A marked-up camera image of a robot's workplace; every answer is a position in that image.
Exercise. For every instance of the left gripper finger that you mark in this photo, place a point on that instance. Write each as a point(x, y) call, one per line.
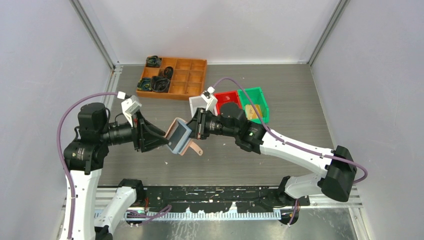
point(148, 129)
point(152, 138)

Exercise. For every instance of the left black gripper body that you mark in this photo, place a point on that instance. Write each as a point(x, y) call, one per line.
point(138, 129)

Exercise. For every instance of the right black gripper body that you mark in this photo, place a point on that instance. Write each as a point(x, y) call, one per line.
point(204, 119)

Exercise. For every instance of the pink leather card holder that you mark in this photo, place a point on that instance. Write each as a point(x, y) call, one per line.
point(178, 136)

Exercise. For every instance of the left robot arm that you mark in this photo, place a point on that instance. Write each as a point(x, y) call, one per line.
point(84, 158)

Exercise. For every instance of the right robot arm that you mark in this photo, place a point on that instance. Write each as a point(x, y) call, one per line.
point(332, 170)

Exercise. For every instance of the white plastic bin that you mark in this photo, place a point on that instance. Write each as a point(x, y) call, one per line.
point(196, 102)

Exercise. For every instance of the red plastic bin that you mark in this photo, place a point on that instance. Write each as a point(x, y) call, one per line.
point(227, 97)

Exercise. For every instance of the orange compartment tray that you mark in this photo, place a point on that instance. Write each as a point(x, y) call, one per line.
point(172, 78)

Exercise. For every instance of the yellow packet in green bin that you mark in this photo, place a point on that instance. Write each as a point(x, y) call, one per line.
point(255, 111)

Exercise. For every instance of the green plastic bin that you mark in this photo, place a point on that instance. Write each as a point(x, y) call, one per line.
point(256, 95)

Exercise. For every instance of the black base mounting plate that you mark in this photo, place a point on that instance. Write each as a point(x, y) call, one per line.
point(210, 199)

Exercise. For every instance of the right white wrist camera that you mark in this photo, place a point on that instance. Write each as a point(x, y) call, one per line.
point(210, 100)

